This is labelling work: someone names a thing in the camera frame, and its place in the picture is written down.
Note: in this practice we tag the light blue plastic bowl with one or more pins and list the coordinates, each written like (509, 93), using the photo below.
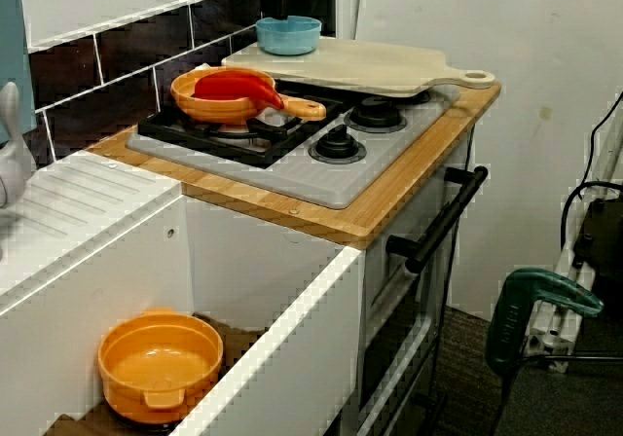
(287, 39)

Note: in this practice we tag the red toy chili pepper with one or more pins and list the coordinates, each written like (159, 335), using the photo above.
(229, 85)

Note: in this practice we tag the light wooden cutting board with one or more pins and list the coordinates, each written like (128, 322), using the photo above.
(379, 66)

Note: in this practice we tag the orange toy frying pan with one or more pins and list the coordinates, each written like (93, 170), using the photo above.
(219, 110)

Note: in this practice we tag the black stove knob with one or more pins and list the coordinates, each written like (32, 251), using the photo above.
(375, 115)
(336, 146)

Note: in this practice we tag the black burner grate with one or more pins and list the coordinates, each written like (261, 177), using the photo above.
(194, 134)

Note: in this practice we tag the grey toy stove plate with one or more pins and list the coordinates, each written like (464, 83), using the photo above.
(316, 183)

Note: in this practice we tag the white toy sink unit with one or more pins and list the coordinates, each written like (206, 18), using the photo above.
(97, 241)

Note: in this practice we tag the grey toy faucet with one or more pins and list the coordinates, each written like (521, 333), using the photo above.
(12, 163)

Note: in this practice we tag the white oven door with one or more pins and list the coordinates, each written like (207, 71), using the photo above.
(384, 300)

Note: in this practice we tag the orange toy pot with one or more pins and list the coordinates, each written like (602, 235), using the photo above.
(156, 358)

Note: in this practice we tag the green power drill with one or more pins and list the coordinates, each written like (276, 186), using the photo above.
(511, 319)

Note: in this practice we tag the dark equipment box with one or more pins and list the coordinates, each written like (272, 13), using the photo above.
(603, 231)

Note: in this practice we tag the aluminium frame rail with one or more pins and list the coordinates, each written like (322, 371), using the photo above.
(560, 309)

